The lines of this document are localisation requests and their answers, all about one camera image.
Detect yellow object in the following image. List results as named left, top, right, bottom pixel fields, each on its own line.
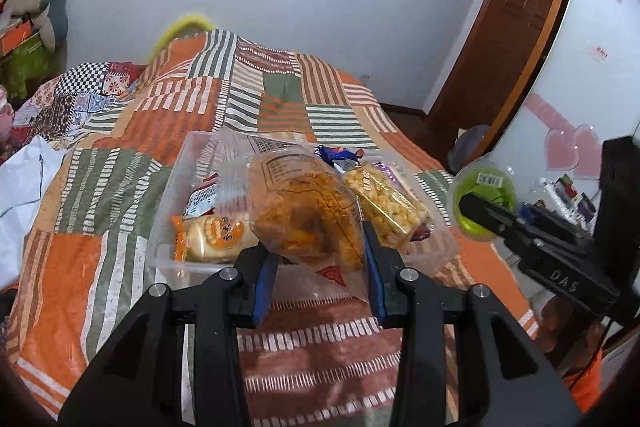
left=152, top=13, right=214, bottom=58

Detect white cloth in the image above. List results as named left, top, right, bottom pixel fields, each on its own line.
left=0, top=136, right=69, bottom=292

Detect orange cardboard box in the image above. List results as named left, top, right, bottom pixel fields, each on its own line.
left=0, top=19, right=37, bottom=56

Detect green cardboard box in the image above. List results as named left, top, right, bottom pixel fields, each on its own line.
left=0, top=32, right=52, bottom=104

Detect red and white snack packet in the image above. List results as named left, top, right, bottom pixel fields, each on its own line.
left=183, top=174, right=221, bottom=218

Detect clear plastic container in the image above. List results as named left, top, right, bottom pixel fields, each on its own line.
left=150, top=130, right=459, bottom=294

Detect orange bun packet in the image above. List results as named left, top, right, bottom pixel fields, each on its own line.
left=172, top=214, right=259, bottom=264

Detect white wardrobe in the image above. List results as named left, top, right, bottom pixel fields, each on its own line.
left=492, top=0, right=640, bottom=228

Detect patchwork striped blanket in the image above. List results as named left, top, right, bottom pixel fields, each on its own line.
left=7, top=28, right=542, bottom=427

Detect grey plush toy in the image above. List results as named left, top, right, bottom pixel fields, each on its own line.
left=15, top=0, right=69, bottom=54

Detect clear bag of orange crisps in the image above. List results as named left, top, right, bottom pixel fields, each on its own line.
left=248, top=152, right=367, bottom=274

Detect checkered patchwork quilt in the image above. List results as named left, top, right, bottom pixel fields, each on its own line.
left=12, top=61, right=147, bottom=144

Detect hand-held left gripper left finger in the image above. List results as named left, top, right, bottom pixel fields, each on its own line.
left=57, top=243, right=281, bottom=427

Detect cluster of small bottles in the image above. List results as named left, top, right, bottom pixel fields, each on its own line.
left=531, top=173, right=599, bottom=228

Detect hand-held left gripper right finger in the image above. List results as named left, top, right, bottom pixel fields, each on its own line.
left=362, top=221, right=583, bottom=427

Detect pink heart stickers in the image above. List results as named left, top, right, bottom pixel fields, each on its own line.
left=544, top=123, right=602, bottom=174

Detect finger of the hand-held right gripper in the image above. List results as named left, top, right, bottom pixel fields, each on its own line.
left=519, top=203, right=594, bottom=242
left=459, top=193, right=527, bottom=242

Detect blue snack packet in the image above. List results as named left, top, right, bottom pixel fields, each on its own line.
left=314, top=145, right=367, bottom=173

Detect green lidded cup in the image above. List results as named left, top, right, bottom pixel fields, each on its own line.
left=452, top=160, right=519, bottom=241

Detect grey waste bin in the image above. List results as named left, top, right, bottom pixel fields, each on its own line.
left=447, top=125, right=494, bottom=176

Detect orange cloth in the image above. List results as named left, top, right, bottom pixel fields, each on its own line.
left=540, top=297, right=609, bottom=404

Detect yellow popcorn bag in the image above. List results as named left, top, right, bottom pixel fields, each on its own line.
left=345, top=159, right=434, bottom=251

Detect wooden door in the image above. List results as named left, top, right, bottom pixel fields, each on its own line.
left=424, top=0, right=562, bottom=148

